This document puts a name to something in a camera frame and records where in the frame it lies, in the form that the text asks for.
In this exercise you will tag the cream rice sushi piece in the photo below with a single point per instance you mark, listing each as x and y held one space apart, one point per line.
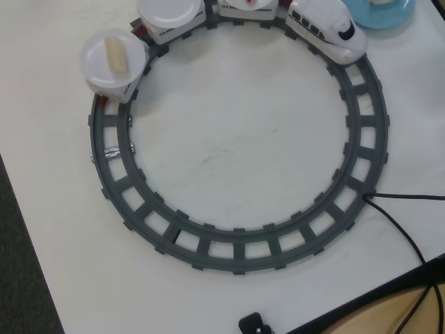
116 55

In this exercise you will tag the white Shinkansen toy locomotive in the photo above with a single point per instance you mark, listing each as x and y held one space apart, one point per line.
323 21

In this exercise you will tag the blue round dish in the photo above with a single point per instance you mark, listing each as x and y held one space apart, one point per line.
368 19

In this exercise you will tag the grey circular toy train track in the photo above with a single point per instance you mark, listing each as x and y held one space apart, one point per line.
239 257

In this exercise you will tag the silver foil tape patch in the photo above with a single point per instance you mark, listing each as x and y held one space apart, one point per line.
112 153

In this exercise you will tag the black plug adapter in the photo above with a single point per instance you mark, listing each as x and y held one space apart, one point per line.
252 321

